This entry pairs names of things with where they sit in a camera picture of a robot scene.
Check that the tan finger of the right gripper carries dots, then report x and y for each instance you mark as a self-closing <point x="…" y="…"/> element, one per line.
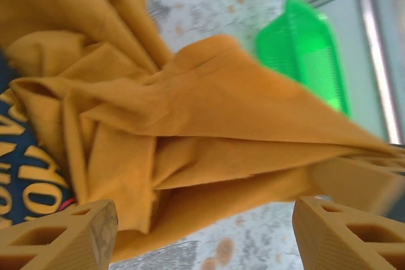
<point x="354" y="181"/>

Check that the mustard yellow printed t-shirt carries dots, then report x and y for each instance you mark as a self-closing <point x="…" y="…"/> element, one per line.
<point x="205" y="108"/>

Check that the left gripper tan right finger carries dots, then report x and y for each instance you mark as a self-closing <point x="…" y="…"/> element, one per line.
<point x="316" y="238"/>

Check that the left gripper tan left finger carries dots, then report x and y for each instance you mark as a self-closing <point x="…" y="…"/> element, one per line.
<point x="79" y="244"/>

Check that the aluminium frame post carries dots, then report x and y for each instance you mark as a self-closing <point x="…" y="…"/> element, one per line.
<point x="379" y="61"/>

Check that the green plastic mesh basket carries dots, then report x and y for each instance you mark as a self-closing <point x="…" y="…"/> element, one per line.
<point x="303" y="45"/>

